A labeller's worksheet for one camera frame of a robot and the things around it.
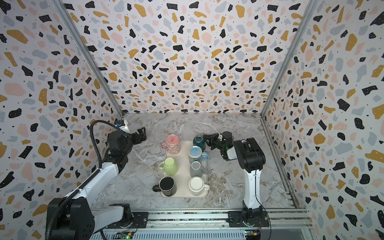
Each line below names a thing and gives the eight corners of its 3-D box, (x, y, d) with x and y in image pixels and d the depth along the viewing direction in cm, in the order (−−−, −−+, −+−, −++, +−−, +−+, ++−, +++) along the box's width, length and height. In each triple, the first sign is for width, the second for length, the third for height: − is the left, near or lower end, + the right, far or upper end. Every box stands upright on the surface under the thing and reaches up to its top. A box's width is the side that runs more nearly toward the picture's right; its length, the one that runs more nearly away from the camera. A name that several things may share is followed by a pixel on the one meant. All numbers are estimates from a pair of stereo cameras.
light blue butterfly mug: (192, 167, 93) (192, 159, 85) (187, 157, 97) (186, 149, 89) (206, 160, 96) (207, 152, 88) (200, 151, 100) (200, 142, 92)
